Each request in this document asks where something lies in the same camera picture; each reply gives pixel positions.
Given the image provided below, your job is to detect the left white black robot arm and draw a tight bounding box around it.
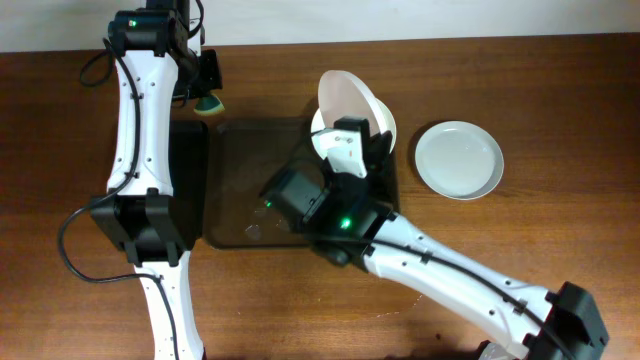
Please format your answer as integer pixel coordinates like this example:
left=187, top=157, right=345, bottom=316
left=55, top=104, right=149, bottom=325
left=89, top=1, right=222, bottom=359

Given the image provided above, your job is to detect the white plate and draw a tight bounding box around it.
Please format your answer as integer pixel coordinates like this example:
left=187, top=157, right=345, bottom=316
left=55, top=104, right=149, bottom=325
left=310, top=100, right=397, bottom=159
left=318, top=70, right=389, bottom=135

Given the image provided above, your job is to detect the large brown tray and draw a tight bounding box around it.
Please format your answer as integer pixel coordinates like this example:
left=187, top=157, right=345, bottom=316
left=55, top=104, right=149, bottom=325
left=203, top=116, right=401, bottom=250

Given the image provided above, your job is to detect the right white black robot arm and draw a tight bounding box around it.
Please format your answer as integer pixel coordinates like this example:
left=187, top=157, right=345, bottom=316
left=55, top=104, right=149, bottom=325
left=298, top=118, right=609, bottom=359

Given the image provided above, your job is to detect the small black tray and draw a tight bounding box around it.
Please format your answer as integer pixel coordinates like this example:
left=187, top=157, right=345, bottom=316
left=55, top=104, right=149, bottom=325
left=169, top=120, right=209, bottom=242

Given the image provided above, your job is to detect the light grey plate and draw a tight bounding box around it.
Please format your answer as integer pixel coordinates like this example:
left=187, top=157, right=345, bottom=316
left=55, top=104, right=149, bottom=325
left=414, top=121, right=505, bottom=201

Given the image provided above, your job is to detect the green yellow sponge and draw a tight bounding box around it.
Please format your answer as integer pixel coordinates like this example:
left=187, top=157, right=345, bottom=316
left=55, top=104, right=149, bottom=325
left=194, top=93, right=225, bottom=116

